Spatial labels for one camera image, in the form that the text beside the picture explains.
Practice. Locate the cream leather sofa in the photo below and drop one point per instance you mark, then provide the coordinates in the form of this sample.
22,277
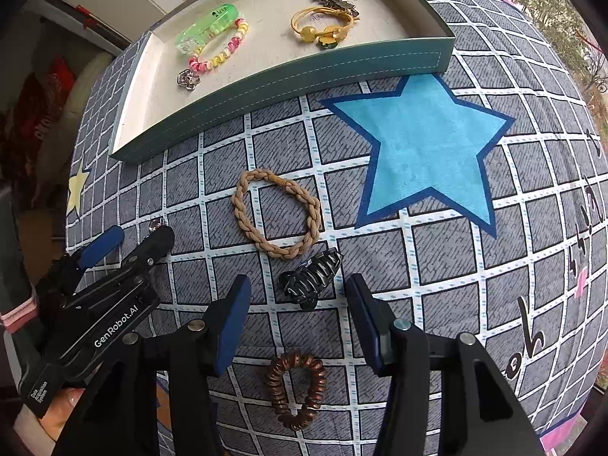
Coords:
88,90

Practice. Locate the metal flower charm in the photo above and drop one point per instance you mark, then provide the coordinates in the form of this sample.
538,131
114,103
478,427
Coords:
188,79

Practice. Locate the grey checked star tablecloth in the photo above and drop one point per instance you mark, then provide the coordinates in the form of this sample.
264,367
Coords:
427,152

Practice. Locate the red patterned cushion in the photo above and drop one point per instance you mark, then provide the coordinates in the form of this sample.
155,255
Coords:
54,85

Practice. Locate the person's left hand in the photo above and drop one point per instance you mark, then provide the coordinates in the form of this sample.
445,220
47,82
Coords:
61,411

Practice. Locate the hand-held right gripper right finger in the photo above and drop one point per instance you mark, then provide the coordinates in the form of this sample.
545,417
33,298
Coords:
365,323

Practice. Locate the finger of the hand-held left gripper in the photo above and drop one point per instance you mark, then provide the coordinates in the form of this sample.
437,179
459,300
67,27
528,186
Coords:
154,242
102,244

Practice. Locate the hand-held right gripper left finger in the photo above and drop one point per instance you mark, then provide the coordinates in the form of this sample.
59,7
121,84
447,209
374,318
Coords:
232,327

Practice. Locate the green translucent bangle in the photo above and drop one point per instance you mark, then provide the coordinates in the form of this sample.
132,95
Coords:
209,23

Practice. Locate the shallow teal cardboard tray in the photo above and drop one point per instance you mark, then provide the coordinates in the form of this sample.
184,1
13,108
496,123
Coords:
266,57

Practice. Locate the black claw hair clip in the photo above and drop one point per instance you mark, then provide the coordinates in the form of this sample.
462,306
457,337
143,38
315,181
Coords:
304,282

